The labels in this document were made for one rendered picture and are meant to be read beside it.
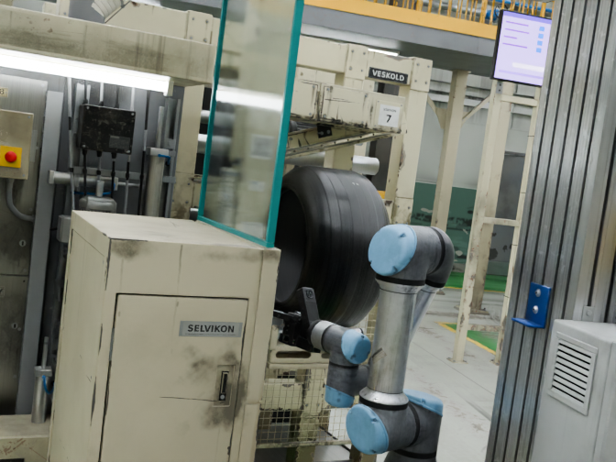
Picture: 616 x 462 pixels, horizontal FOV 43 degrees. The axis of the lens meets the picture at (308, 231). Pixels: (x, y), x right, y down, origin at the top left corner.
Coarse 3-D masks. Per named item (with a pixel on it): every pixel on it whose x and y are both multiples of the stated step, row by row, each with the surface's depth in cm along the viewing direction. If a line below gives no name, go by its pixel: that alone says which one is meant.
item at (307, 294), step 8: (304, 288) 205; (312, 288) 208; (304, 296) 204; (312, 296) 206; (304, 304) 203; (312, 304) 205; (304, 312) 203; (312, 312) 204; (304, 320) 202; (312, 320) 202; (304, 328) 202
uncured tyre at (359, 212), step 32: (288, 192) 294; (320, 192) 257; (352, 192) 261; (288, 224) 302; (320, 224) 252; (352, 224) 254; (384, 224) 260; (288, 256) 304; (320, 256) 251; (352, 256) 253; (288, 288) 298; (320, 288) 252; (352, 288) 256; (352, 320) 267
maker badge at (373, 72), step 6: (372, 72) 334; (378, 72) 335; (384, 72) 337; (390, 72) 338; (396, 72) 339; (378, 78) 336; (384, 78) 337; (390, 78) 338; (396, 78) 340; (402, 78) 341
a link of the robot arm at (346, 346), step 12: (336, 324) 197; (324, 336) 194; (336, 336) 192; (348, 336) 189; (360, 336) 189; (324, 348) 195; (336, 348) 191; (348, 348) 188; (360, 348) 189; (336, 360) 191; (348, 360) 189; (360, 360) 190
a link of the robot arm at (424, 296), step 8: (440, 232) 183; (448, 240) 183; (448, 248) 182; (448, 256) 182; (448, 264) 184; (440, 272) 184; (448, 272) 187; (432, 280) 186; (440, 280) 187; (424, 288) 188; (432, 288) 188; (440, 288) 189; (416, 296) 190; (424, 296) 189; (432, 296) 190; (416, 304) 190; (424, 304) 191; (416, 312) 191; (424, 312) 192; (416, 320) 192; (416, 328) 194; (368, 360) 201; (368, 368) 198
